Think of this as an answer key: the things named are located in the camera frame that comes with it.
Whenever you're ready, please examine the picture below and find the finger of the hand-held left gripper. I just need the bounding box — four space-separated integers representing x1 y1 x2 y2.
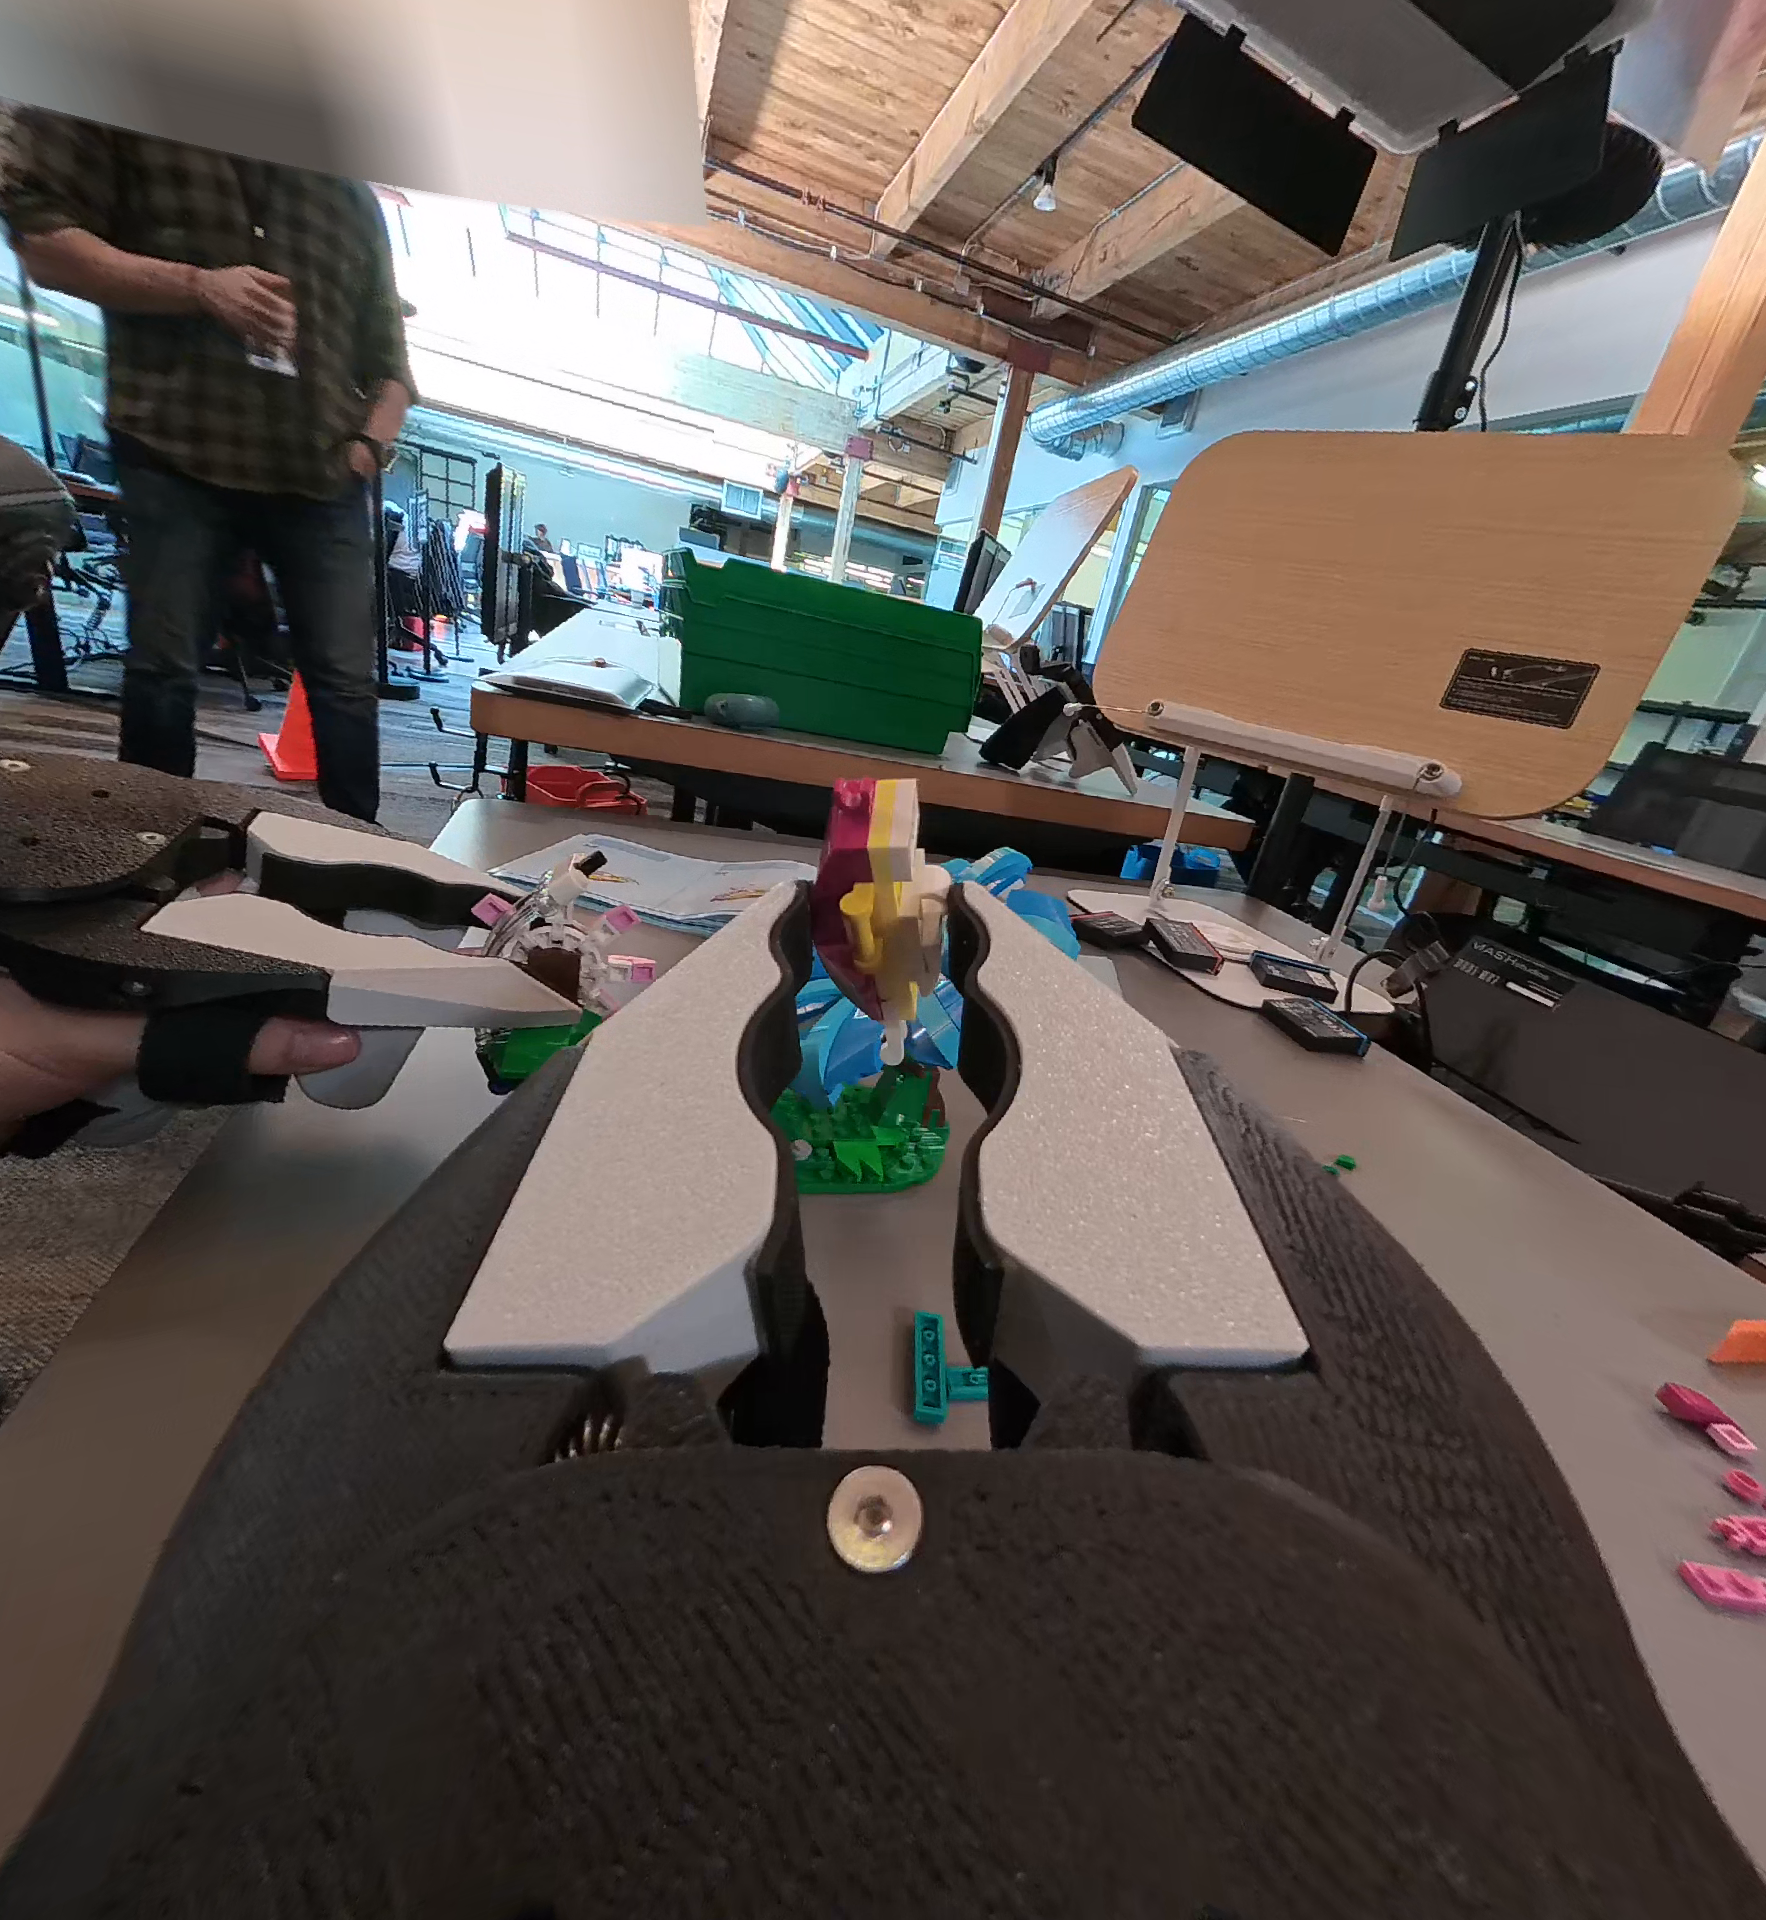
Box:
243 809 530 932
144 894 588 1033

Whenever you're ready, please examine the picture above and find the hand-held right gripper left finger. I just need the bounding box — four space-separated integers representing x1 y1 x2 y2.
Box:
444 878 832 1441

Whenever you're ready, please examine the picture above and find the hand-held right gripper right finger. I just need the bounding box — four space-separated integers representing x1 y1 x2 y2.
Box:
947 883 1313 1445

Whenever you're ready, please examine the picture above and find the pink lego lotus flower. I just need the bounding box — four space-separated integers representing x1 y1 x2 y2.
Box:
475 847 663 1092

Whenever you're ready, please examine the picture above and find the pink yellow lego petal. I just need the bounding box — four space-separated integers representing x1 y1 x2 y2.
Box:
812 773 960 1069

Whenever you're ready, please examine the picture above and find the lego instruction booklet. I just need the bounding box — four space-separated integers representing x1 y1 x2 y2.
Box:
491 832 815 936

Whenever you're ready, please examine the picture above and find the blue lego flower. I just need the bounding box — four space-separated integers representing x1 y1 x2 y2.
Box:
770 845 1082 1201

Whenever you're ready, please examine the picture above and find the pile of pink lego pieces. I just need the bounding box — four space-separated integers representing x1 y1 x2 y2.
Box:
1655 1378 1766 1619

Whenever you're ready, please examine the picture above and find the person's left hand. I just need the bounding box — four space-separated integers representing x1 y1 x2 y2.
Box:
0 966 365 1152

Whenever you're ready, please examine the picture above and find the orange traffic cone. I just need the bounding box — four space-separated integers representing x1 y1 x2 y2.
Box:
259 669 322 781

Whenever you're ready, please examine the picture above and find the wooden desk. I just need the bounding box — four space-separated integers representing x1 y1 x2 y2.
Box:
471 671 1258 857

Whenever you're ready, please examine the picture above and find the black and white device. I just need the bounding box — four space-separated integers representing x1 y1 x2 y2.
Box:
979 658 1143 800

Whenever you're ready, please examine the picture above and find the black case with white label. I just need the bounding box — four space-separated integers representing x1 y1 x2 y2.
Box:
1423 927 1766 1205

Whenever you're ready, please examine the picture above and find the green plastic crate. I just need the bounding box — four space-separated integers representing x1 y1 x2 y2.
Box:
663 546 985 756

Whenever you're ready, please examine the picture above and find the wooden board with black label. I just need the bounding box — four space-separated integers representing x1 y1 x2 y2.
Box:
1090 432 1750 961

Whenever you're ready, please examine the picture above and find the plain wooden board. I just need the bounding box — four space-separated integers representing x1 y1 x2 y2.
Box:
1001 466 1141 651

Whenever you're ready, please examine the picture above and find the studio light with black flaps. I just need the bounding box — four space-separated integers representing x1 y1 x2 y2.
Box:
1130 0 1668 437

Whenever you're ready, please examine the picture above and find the black cable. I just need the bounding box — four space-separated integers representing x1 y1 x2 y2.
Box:
1633 1181 1766 1265

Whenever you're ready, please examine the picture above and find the silver ventilation duct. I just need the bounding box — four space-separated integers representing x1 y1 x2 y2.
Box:
1030 132 1766 456

